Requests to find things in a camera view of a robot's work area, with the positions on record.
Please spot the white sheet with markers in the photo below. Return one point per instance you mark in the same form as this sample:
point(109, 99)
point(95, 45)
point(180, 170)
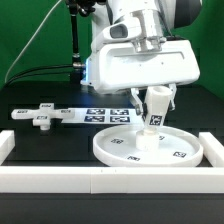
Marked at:
point(104, 116)

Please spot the white left fence block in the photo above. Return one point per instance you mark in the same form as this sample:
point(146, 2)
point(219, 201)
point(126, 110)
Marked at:
point(7, 143)

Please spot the white round table top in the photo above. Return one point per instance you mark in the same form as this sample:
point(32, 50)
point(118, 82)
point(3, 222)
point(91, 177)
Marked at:
point(132, 146)

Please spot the white front fence bar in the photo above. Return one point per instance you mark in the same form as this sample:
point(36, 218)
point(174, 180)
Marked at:
point(110, 180)

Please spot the white right fence block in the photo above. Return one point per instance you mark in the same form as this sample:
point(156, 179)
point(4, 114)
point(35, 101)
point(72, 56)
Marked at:
point(213, 149)

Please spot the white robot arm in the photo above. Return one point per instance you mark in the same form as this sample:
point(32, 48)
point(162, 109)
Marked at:
point(157, 19)

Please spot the white fence block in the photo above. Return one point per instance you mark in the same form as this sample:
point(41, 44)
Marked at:
point(213, 149)
point(7, 143)

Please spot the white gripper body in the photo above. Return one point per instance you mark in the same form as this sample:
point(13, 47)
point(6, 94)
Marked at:
point(115, 64)

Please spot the white cross-shaped table base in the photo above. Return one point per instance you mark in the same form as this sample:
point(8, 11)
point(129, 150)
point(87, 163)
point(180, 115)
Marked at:
point(43, 115)

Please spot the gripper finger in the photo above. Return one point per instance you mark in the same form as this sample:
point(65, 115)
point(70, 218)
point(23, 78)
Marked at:
point(140, 107)
point(171, 98)

